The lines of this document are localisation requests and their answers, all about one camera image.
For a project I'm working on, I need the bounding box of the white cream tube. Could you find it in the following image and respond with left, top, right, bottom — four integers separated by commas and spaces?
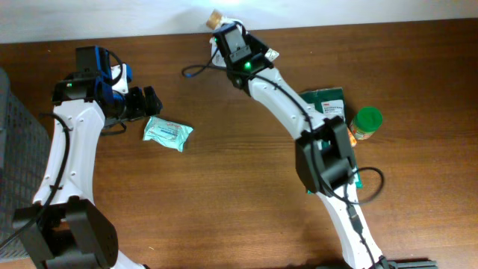
205, 10, 242, 30

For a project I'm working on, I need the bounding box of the green glove package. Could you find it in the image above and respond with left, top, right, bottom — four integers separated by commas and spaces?
299, 87, 364, 189

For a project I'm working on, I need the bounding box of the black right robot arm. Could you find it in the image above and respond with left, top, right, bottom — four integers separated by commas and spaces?
208, 18, 438, 268

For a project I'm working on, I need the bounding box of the grey plastic basket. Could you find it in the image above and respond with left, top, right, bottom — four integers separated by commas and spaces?
1, 70, 50, 241

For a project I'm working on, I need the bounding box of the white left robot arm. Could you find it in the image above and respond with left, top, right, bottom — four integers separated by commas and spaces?
13, 82, 162, 268

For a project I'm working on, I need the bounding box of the mint wipes pack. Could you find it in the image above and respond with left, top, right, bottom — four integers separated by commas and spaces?
143, 117, 193, 152

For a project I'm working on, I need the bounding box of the white barcode scanner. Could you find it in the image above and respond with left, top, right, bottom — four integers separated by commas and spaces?
209, 37, 226, 67

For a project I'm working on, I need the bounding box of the orange tissue pack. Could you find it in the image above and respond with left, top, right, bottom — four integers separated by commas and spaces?
347, 129, 357, 147

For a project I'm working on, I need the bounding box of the green lid jar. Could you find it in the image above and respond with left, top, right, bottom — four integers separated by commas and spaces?
350, 107, 383, 140

